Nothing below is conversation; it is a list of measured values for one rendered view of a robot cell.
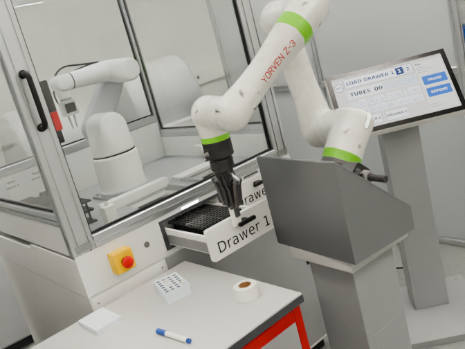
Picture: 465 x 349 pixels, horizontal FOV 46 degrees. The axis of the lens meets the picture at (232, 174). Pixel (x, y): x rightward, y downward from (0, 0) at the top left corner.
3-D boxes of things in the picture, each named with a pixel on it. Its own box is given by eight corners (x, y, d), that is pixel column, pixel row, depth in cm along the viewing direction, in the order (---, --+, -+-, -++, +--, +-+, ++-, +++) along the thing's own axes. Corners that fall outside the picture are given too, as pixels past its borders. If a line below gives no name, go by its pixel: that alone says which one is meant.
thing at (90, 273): (297, 185, 237) (289, 153, 233) (88, 298, 177) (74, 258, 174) (175, 176, 310) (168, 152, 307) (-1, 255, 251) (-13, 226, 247)
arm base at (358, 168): (394, 195, 167) (400, 177, 168) (365, 178, 159) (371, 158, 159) (331, 185, 188) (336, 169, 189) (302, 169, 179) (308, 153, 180)
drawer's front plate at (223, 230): (277, 226, 191) (269, 197, 189) (214, 262, 174) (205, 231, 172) (273, 225, 193) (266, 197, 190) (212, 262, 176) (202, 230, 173)
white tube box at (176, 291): (192, 293, 171) (189, 282, 170) (167, 305, 168) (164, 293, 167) (178, 281, 182) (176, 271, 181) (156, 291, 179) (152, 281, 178)
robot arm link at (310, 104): (326, 137, 205) (275, -2, 190) (356, 137, 191) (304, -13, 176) (301, 153, 199) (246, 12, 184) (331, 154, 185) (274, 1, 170)
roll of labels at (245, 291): (260, 289, 162) (257, 277, 161) (258, 300, 155) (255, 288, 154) (237, 293, 163) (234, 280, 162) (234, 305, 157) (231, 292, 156)
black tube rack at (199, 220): (245, 225, 195) (241, 208, 194) (208, 246, 185) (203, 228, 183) (208, 219, 212) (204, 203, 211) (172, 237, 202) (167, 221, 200)
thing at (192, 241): (269, 223, 191) (265, 207, 190) (214, 255, 176) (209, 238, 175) (201, 213, 222) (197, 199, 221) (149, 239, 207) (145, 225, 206)
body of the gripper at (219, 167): (203, 160, 172) (210, 188, 175) (219, 161, 166) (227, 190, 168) (220, 152, 177) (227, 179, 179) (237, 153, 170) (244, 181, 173)
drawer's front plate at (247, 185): (284, 189, 230) (278, 164, 227) (234, 216, 213) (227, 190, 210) (281, 188, 231) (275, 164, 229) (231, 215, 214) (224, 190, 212)
